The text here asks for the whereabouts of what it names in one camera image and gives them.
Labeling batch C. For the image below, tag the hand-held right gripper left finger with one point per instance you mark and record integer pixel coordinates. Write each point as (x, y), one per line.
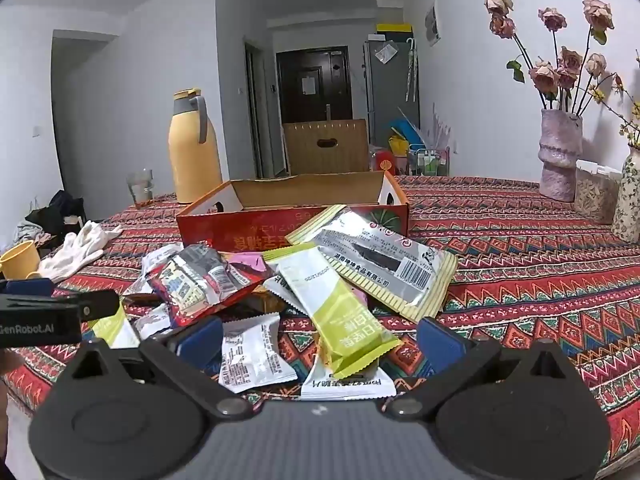
(200, 342)

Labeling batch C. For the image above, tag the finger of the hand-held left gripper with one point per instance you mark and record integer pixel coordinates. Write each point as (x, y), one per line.
(95, 305)
(25, 287)

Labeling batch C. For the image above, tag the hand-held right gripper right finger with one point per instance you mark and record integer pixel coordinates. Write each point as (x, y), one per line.
(439, 342)

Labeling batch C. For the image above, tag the white snack packet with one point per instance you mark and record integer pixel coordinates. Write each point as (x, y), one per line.
(255, 355)

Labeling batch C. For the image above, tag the red silver snack packet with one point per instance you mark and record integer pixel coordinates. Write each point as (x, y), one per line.
(190, 280)

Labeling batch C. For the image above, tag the pile of mixed snack packets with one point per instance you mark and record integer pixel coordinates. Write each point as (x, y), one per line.
(350, 387)

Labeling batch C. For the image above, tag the long green white snack bar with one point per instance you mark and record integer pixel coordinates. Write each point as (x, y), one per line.
(340, 315)

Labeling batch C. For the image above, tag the large silver striped seed packet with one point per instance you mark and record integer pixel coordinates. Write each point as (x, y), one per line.
(380, 255)

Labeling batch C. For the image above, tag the orange cardboard box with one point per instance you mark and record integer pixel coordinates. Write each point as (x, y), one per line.
(225, 230)

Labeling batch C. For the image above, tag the person's left hand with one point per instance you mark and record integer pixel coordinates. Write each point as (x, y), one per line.
(9, 361)

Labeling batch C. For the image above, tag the yellow mug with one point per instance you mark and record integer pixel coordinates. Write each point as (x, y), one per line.
(20, 260)

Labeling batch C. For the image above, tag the white cotton glove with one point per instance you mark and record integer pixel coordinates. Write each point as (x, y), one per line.
(95, 237)
(62, 265)

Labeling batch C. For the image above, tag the dark clothes pile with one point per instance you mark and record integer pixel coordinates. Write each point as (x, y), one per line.
(55, 210)

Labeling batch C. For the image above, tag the red patterned tablecloth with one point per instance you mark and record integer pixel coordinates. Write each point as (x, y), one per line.
(525, 285)

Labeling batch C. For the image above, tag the clear drinking glass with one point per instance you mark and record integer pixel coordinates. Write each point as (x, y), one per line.
(140, 190)

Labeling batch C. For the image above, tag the yellow thermos jug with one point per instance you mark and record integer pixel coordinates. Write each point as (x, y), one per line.
(192, 160)

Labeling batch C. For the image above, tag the red bag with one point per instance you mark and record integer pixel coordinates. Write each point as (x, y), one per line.
(387, 162)

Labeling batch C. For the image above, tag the yellow bag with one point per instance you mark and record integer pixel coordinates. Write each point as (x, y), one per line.
(398, 146)

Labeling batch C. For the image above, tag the blue plastic item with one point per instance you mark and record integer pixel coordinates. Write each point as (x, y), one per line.
(407, 132)

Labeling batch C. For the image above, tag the pink textured vase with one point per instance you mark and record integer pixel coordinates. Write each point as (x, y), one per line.
(560, 160)

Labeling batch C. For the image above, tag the floral patterned vase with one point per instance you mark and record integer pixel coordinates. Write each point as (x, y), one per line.
(630, 200)

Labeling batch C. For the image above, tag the grey refrigerator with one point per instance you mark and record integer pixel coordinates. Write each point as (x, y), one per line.
(385, 100)

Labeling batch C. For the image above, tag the dark entrance door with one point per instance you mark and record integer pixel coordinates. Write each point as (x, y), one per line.
(290, 90)

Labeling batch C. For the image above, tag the folded white umbrella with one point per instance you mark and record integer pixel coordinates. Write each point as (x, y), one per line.
(411, 75)

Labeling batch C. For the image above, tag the yellow blossom branches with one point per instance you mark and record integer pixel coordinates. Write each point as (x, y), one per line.
(631, 132)

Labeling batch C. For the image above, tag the yellow box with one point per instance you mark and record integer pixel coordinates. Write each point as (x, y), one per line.
(392, 27)

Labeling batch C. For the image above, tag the dried pink rose bouquet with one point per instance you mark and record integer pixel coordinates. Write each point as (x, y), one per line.
(550, 19)

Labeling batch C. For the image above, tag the purple wall sticker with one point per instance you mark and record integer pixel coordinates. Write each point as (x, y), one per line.
(440, 127)

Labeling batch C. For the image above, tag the wall poster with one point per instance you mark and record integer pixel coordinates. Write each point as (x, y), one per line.
(432, 22)

